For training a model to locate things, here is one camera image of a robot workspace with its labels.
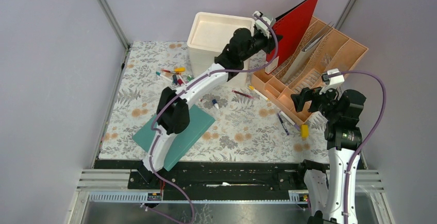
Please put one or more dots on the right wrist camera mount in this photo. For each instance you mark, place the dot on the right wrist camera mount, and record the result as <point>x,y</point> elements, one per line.
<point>332,79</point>

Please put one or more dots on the purple capped white marker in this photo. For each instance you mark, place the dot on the purple capped white marker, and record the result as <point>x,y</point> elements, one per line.
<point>294,124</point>

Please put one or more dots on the yellow capped white marker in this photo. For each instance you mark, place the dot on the yellow capped white marker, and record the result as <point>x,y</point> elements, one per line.
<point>257,92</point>

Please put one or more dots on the red folder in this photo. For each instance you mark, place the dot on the red folder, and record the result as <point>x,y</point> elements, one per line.
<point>290,28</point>

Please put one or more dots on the orange plastic file rack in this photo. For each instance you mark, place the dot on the orange plastic file rack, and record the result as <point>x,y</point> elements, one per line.
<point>335,50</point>

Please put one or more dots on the yellow eraser block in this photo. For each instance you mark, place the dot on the yellow eraser block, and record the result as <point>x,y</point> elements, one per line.
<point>304,131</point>

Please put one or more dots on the teal folder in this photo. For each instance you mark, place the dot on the teal folder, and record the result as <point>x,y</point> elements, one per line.
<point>200,121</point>

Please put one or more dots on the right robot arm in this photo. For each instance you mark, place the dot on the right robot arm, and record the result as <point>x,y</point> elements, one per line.
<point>332,190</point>

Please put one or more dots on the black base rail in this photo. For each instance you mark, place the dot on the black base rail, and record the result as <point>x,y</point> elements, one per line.
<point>215,180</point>

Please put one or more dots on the teal capped white marker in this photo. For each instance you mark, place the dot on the teal capped white marker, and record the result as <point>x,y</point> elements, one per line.
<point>164,77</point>

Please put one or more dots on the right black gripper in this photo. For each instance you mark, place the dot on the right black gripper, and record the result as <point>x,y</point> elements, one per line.
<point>308,94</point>

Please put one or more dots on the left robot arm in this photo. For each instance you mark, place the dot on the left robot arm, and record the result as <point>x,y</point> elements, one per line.
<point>173,111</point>

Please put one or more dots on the floral table mat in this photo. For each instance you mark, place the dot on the floral table mat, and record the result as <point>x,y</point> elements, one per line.
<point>245,130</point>

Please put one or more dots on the white three-drawer organizer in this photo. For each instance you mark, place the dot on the white three-drawer organizer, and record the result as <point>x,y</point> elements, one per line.
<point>209,35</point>

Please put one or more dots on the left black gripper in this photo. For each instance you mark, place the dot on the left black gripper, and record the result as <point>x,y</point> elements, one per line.
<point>270,44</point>

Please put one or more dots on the beige folder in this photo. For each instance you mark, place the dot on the beige folder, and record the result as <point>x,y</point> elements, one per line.
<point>310,41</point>

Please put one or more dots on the dark blue pen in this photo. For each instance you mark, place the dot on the dark blue pen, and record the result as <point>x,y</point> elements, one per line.
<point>282,124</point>

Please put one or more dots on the dark red pen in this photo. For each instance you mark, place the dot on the dark red pen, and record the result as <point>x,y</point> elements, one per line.
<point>242,94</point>

